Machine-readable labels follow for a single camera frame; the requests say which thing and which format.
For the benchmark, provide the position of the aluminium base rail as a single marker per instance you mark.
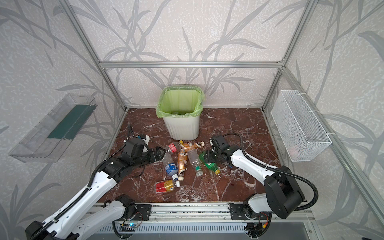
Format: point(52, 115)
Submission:
point(206, 217)

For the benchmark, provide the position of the white wire mesh basket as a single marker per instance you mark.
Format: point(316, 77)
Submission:
point(301, 132)

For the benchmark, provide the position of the red yellow label bottle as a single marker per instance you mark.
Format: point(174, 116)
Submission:
point(165, 186)

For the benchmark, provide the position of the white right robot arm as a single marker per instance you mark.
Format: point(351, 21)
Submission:
point(282, 193)

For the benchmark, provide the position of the green bin liner bag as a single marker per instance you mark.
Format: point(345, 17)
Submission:
point(180, 102)

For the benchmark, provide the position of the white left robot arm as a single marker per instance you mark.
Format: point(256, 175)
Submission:
point(68, 223)

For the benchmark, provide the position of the green soda bottle yellow cap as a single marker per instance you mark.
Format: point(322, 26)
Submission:
point(211, 163)

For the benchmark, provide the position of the clear bottle blue label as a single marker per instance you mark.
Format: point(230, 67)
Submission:
point(171, 168)

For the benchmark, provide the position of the clear acrylic wall shelf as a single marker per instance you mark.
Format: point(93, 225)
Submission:
point(50, 138)

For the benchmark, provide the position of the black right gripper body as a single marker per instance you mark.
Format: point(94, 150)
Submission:
point(212, 156)

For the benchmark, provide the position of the aluminium frame profiles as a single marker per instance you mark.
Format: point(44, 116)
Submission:
point(360, 180)

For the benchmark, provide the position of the orange tea bottle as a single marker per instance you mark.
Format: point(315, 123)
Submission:
point(185, 147)

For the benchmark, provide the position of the clear bottle pink label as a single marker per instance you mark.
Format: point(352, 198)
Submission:
point(172, 148)

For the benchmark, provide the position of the green circuit board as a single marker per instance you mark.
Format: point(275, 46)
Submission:
point(129, 226)

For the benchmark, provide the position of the brown coffee bottle lying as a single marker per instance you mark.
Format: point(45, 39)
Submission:
point(182, 165)

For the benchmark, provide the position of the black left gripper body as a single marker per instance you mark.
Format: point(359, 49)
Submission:
point(157, 154)

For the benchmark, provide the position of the clear bottle green label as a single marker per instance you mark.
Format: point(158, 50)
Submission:
point(195, 161)

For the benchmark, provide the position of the white plastic trash bin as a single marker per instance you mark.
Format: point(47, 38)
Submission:
point(185, 129)

